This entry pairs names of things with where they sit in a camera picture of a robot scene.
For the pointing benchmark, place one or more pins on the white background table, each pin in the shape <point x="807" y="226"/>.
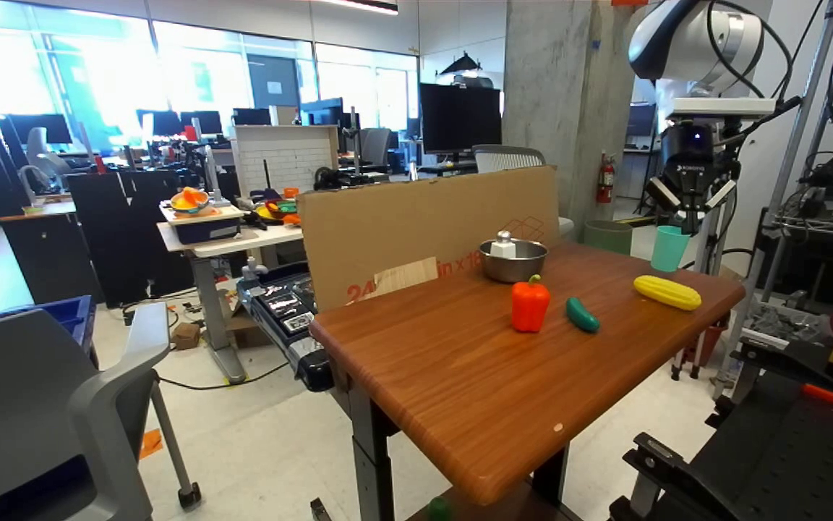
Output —
<point x="218" y="254"/>

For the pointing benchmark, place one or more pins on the silver metal bowl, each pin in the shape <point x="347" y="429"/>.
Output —
<point x="512" y="265"/>

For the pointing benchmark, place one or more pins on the yellow toy corn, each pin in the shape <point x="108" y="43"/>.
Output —
<point x="666" y="293"/>

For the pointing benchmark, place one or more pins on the black metal equipment stand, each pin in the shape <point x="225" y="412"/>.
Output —
<point x="772" y="452"/>

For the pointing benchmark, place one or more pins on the orange toy bell pepper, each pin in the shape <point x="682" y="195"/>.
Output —
<point x="531" y="309"/>

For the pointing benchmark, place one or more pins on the teal toy cucumber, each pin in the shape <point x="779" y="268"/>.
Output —
<point x="583" y="316"/>

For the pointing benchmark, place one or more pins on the black computer monitor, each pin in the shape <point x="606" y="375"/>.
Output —
<point x="461" y="118"/>

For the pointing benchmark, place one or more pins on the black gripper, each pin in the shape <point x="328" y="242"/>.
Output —
<point x="697" y="183"/>

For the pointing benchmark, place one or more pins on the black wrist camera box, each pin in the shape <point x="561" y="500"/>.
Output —
<point x="694" y="141"/>

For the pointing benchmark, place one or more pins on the small white object in bowl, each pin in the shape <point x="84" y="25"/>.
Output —
<point x="503" y="247"/>

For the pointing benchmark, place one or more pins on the black under-desk control box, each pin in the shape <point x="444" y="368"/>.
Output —
<point x="288" y="319"/>

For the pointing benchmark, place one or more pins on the red fire extinguisher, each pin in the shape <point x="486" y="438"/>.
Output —
<point x="606" y="180"/>

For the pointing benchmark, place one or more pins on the brown cardboard sheet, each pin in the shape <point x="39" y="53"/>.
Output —
<point x="389" y="232"/>

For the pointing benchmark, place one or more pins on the white grid board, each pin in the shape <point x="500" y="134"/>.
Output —
<point x="280" y="160"/>

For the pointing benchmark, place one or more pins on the grey office chair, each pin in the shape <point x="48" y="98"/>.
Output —
<point x="21" y="425"/>

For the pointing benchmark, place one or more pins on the black tray with toys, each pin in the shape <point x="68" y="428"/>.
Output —
<point x="204" y="218"/>

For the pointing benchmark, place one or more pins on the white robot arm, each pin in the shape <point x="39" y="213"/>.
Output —
<point x="707" y="44"/>

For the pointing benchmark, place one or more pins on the teal blue plastic cup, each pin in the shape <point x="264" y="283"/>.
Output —
<point x="668" y="254"/>

